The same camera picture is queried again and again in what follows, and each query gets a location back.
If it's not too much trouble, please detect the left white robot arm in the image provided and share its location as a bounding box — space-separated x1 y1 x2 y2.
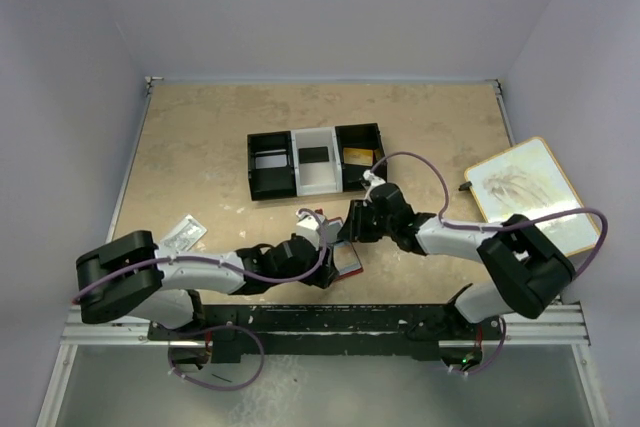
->
73 230 339 339

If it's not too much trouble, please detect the black white three-compartment tray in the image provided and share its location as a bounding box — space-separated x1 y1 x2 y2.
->
247 123 387 201

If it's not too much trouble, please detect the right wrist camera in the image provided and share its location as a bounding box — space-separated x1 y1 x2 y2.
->
361 169 386 199

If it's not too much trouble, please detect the black card in tray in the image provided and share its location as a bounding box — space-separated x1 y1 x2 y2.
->
298 146 330 164

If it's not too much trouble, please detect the white card in tray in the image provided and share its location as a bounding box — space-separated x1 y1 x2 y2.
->
255 153 289 169

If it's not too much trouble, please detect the black whiteboard eraser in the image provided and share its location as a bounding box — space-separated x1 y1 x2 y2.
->
458 181 473 192

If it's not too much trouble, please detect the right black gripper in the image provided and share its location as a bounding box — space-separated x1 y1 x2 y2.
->
337 199 395 243

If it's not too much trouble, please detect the red leather card holder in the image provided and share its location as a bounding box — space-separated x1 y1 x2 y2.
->
316 209 364 281

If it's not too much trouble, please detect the gold card in tray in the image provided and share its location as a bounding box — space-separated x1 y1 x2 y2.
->
342 147 375 167

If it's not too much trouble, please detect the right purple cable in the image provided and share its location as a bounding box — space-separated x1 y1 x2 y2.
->
367 151 609 379

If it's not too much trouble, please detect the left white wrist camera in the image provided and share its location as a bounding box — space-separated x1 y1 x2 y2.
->
294 209 327 249

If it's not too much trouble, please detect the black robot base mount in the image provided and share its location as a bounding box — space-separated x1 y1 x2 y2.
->
149 303 505 366

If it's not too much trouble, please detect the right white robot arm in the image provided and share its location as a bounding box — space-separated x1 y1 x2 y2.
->
338 183 576 338

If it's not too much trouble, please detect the small printed plastic packet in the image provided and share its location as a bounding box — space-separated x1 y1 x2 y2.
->
159 214 207 252

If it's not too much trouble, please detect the wooden framed whiteboard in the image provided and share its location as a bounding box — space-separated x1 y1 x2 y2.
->
464 137 600 257

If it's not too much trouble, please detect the aluminium frame rail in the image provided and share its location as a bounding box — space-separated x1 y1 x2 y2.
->
38 305 611 426

